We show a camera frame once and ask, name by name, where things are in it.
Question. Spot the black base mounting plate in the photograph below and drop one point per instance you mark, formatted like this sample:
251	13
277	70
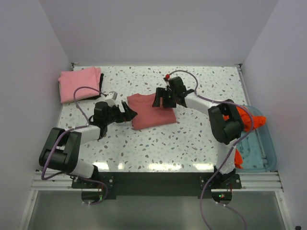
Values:
144	184

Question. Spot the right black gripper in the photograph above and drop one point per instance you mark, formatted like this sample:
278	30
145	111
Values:
159	93

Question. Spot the dusty red t shirt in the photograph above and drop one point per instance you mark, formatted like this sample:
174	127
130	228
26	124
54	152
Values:
148	116

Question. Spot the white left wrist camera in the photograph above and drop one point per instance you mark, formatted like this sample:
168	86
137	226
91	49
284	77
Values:
110	98

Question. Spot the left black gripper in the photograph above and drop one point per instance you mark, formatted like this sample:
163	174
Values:
127	115

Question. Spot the orange t shirt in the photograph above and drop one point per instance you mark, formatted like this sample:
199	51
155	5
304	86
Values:
250	123

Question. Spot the aluminium frame rail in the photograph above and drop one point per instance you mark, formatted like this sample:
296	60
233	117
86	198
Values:
263	181

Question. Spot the clear teal plastic bin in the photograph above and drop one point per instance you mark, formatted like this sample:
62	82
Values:
257	151

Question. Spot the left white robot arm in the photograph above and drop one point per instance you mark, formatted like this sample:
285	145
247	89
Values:
60	154

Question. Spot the folded pink t shirt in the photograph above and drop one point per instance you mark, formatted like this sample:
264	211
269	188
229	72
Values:
69	81

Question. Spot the folded black t shirt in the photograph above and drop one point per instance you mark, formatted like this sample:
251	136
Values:
100	88

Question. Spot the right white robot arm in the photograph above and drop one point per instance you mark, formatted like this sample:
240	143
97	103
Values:
225	121

